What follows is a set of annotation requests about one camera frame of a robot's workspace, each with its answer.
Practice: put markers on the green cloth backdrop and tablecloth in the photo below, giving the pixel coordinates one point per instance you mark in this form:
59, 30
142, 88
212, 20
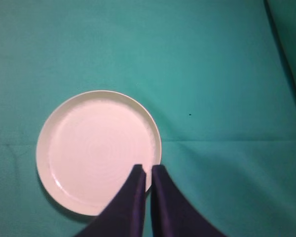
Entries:
211, 74

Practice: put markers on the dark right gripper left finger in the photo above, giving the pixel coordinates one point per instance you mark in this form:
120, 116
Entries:
124, 216

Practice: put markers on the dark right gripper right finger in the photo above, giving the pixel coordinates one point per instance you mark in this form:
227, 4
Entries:
171, 213

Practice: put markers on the cream round plastic plate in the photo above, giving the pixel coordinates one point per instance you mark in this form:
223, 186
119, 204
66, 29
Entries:
88, 146

